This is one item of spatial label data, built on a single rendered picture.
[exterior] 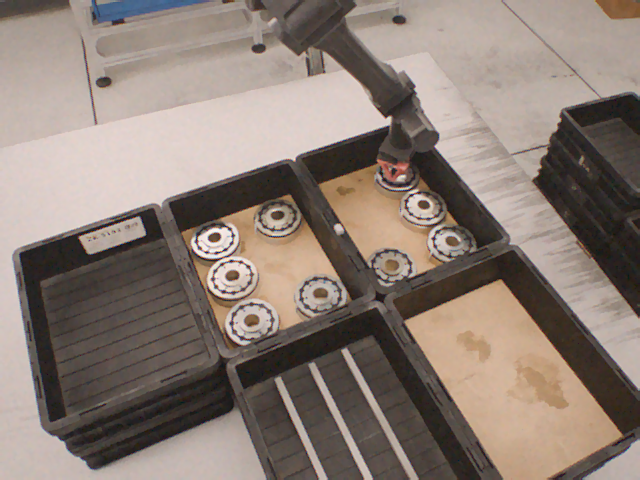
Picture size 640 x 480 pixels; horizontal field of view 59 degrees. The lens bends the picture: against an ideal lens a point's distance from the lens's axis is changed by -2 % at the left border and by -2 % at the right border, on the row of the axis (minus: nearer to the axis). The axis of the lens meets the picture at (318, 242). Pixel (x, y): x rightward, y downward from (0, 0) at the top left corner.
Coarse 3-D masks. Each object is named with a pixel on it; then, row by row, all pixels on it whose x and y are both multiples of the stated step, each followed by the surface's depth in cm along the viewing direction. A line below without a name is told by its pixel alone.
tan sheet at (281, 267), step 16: (256, 208) 129; (240, 224) 126; (304, 224) 126; (256, 240) 124; (304, 240) 124; (192, 256) 121; (240, 256) 121; (256, 256) 121; (272, 256) 121; (288, 256) 121; (304, 256) 121; (320, 256) 121; (208, 272) 119; (272, 272) 119; (288, 272) 119; (304, 272) 119; (320, 272) 119; (272, 288) 116; (288, 288) 116; (272, 304) 114; (288, 304) 114; (224, 320) 112; (288, 320) 112
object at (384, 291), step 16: (384, 128) 131; (336, 144) 127; (304, 176) 122; (320, 192) 119; (464, 192) 119; (480, 208) 116; (336, 224) 113; (496, 224) 113; (352, 240) 111; (464, 256) 109; (368, 272) 106; (432, 272) 106; (384, 288) 104; (400, 288) 104
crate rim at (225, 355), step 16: (288, 160) 124; (240, 176) 122; (192, 192) 119; (320, 208) 116; (176, 224) 114; (176, 240) 111; (336, 240) 111; (352, 256) 109; (192, 272) 108; (368, 288) 104; (208, 304) 102; (352, 304) 102; (208, 320) 100; (304, 320) 100; (320, 320) 100; (272, 336) 99; (224, 352) 97; (240, 352) 97
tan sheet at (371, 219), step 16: (352, 176) 135; (368, 176) 135; (336, 192) 132; (352, 192) 132; (368, 192) 132; (336, 208) 129; (352, 208) 129; (368, 208) 129; (384, 208) 129; (352, 224) 126; (368, 224) 126; (384, 224) 126; (400, 224) 126; (368, 240) 124; (384, 240) 124; (400, 240) 124; (416, 240) 124; (368, 256) 121; (416, 256) 121
